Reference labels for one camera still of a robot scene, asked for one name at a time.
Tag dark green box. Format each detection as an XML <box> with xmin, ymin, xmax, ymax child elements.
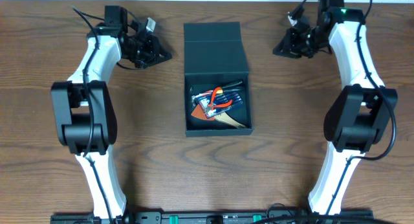
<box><xmin>184</xmin><ymin>22</ymin><xmax>254</xmax><ymax>137</ymax></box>

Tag red handled pliers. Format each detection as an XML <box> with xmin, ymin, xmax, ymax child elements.
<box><xmin>207</xmin><ymin>87</ymin><xmax>233</xmax><ymax>110</ymax></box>

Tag blue precision screwdriver set case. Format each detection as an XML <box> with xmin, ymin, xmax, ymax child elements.
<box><xmin>198</xmin><ymin>92</ymin><xmax>243</xmax><ymax>118</ymax></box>

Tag black yellow screwdriver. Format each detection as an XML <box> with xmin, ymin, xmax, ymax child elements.
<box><xmin>212</xmin><ymin>86</ymin><xmax>244</xmax><ymax>94</ymax></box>

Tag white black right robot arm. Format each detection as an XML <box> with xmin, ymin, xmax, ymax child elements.
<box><xmin>272</xmin><ymin>0</ymin><xmax>398</xmax><ymax>216</ymax></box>

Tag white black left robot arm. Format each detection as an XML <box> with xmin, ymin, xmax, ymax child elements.
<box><xmin>50</xmin><ymin>5</ymin><xmax>172</xmax><ymax>223</ymax></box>

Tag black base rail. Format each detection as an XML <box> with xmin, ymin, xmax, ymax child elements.
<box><xmin>50</xmin><ymin>208</ymin><xmax>374</xmax><ymax>224</ymax></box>

